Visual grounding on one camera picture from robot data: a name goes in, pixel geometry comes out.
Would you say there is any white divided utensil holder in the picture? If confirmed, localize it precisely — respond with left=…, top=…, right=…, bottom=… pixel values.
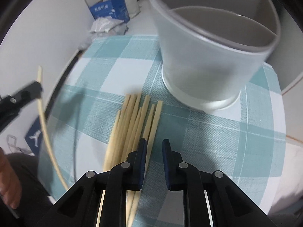
left=149, top=0, right=281, bottom=113

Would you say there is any navy Jordan shoe box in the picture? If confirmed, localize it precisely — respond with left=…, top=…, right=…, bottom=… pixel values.
left=25, top=117, right=43, bottom=156

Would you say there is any blue cardboard box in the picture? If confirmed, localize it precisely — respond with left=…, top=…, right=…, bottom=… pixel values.
left=89, top=0, right=130, bottom=23

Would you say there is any white plastic parcel bag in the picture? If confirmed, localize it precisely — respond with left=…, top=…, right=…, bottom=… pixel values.
left=90, top=16, right=124, bottom=33

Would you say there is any wooden chopstick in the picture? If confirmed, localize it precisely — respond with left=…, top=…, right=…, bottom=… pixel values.
left=126, top=100, right=163, bottom=227
left=110, top=94, right=136, bottom=169
left=126, top=95, right=151, bottom=156
left=103, top=94, right=131, bottom=172
left=142, top=104, right=155, bottom=141
left=118, top=93, right=141, bottom=162
left=36, top=65, right=70, bottom=191

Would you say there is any teal checked tablecloth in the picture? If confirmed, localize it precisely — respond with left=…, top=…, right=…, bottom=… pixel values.
left=47, top=35, right=286, bottom=226

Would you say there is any person's left hand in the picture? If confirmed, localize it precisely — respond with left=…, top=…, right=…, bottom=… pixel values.
left=0, top=148, right=22, bottom=210

